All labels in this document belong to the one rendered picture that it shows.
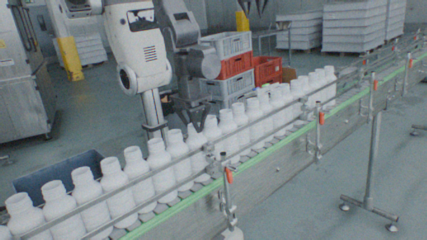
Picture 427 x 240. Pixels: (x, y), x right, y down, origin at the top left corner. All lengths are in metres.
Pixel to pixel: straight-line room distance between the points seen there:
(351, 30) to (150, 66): 6.32
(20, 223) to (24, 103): 3.74
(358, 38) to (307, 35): 1.30
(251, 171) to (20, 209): 0.60
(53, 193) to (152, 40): 0.86
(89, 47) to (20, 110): 6.15
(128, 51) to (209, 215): 0.76
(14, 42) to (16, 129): 1.08
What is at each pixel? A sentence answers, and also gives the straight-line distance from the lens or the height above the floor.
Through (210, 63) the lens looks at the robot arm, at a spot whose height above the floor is 1.33.
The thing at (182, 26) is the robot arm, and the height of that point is 1.41.
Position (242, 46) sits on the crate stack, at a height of 0.96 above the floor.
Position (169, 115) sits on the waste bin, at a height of 0.50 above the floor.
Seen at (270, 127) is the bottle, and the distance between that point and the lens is 0.99.
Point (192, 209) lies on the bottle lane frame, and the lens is 0.80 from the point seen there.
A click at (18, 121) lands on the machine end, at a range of 4.44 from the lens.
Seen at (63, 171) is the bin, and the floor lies 0.90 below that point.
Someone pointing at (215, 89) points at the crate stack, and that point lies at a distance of 3.34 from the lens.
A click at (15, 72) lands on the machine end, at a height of 0.96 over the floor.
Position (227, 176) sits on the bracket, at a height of 1.05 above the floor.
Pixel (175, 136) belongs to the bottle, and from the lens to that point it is 0.74.
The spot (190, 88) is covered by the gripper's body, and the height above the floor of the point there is 1.27.
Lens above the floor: 1.46
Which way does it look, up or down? 22 degrees down
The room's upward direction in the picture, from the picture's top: 7 degrees counter-clockwise
